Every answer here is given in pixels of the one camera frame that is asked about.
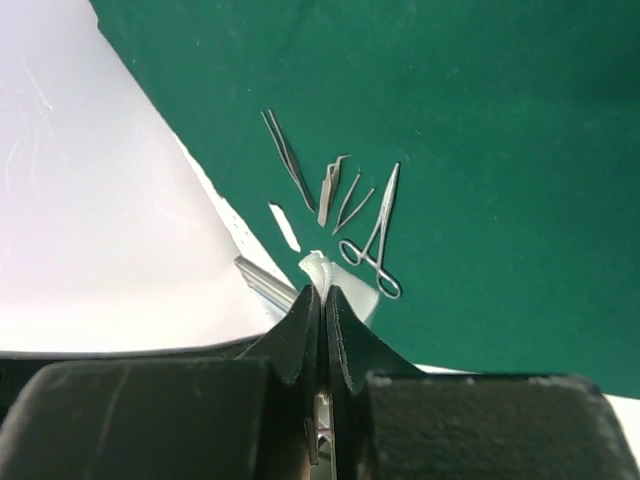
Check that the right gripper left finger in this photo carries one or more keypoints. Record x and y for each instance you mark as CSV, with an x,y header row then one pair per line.
x,y
291,348

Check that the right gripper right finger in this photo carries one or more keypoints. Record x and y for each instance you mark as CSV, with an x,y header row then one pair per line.
x,y
354,351

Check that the curved-tip tweezers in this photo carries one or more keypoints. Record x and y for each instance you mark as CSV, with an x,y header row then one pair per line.
x,y
328,189

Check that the fine straight tweezers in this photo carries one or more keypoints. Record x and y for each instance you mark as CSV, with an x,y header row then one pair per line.
x,y
346,213

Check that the aluminium rail frame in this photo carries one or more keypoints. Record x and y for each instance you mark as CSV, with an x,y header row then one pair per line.
x,y
276,292

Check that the white bandage strip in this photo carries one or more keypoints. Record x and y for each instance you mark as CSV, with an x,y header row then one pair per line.
x,y
285,227

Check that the green surgical cloth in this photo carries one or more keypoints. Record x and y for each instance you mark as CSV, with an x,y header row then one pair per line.
x,y
515,230

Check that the steel hemostat forceps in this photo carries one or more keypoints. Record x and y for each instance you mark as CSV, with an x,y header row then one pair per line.
x,y
373,251

